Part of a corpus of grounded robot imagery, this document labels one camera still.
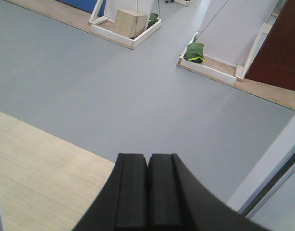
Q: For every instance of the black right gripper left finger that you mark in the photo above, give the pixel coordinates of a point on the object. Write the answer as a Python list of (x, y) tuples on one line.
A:
[(121, 205)]

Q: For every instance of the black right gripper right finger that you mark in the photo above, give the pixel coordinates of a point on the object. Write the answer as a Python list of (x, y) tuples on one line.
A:
[(177, 201)]

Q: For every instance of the white framed transparent sliding door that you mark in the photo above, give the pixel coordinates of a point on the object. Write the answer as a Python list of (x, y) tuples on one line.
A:
[(267, 172)]

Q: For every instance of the brown wooden door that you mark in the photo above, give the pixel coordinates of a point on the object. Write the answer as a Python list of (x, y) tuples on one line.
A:
[(274, 63)]

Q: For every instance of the blue door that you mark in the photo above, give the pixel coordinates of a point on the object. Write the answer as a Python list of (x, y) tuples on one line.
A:
[(85, 5)]

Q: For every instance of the light wooden base platform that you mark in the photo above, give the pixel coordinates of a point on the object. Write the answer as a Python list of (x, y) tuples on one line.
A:
[(46, 183)]

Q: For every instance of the distant light wooden box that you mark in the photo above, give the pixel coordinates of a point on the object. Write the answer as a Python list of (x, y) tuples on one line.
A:
[(129, 23)]

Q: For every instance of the green sandbag in white frame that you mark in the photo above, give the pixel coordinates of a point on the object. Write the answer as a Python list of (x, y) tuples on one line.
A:
[(194, 52)]

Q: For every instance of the white floor frame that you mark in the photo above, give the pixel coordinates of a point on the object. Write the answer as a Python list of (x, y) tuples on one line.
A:
[(103, 26)]

